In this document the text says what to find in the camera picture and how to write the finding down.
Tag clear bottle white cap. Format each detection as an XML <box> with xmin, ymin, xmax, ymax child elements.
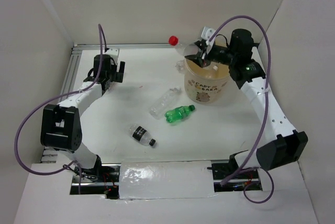
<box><xmin>197</xmin><ymin>64</ymin><xmax>218</xmax><ymax>79</ymax></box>

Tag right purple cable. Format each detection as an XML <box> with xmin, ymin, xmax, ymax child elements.
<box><xmin>209</xmin><ymin>16</ymin><xmax>275</xmax><ymax>204</ymax></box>

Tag silver tape sheet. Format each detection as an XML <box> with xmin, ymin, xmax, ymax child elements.
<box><xmin>119</xmin><ymin>161</ymin><xmax>215</xmax><ymax>199</ymax></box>

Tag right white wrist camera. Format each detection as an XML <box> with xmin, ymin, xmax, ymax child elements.
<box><xmin>200</xmin><ymin>26</ymin><xmax>216</xmax><ymax>45</ymax></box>

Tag black label small bottle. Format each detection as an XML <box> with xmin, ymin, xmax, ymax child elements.
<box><xmin>128</xmin><ymin>124</ymin><xmax>157</xmax><ymax>148</ymax></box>

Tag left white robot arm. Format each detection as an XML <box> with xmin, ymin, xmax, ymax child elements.
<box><xmin>40</xmin><ymin>50</ymin><xmax>125</xmax><ymax>182</ymax></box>

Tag cream capybara plastic bin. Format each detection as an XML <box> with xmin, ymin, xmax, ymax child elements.
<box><xmin>184</xmin><ymin>59</ymin><xmax>230</xmax><ymax>104</ymax></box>

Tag purple cable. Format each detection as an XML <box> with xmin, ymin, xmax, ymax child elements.
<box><xmin>14</xmin><ymin>24</ymin><xmax>107</xmax><ymax>175</ymax></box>
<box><xmin>209</xmin><ymin>16</ymin><xmax>275</xmax><ymax>204</ymax></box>

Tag clear crushed bottle centre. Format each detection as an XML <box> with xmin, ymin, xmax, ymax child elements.
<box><xmin>149</xmin><ymin>87</ymin><xmax>182</xmax><ymax>119</ymax></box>

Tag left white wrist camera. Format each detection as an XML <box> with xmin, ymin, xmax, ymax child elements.
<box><xmin>104</xmin><ymin>48</ymin><xmax>119</xmax><ymax>59</ymax></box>

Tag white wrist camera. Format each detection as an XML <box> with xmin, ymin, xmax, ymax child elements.
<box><xmin>200</xmin><ymin>26</ymin><xmax>216</xmax><ymax>45</ymax></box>
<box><xmin>104</xmin><ymin>48</ymin><xmax>119</xmax><ymax>59</ymax></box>

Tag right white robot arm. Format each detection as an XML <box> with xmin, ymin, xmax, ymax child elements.
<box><xmin>185</xmin><ymin>27</ymin><xmax>308</xmax><ymax>178</ymax></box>

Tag clear bottle behind bin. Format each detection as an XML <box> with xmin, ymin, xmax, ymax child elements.
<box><xmin>175</xmin><ymin>60</ymin><xmax>185</xmax><ymax>74</ymax></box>

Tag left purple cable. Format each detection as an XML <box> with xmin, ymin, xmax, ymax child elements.
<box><xmin>14</xmin><ymin>24</ymin><xmax>107</xmax><ymax>175</ymax></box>

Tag red label water bottle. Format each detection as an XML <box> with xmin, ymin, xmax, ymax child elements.
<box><xmin>169</xmin><ymin>36</ymin><xmax>203</xmax><ymax>57</ymax></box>

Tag green plastic bottle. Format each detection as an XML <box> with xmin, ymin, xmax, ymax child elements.
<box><xmin>164</xmin><ymin>105</ymin><xmax>195</xmax><ymax>124</ymax></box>

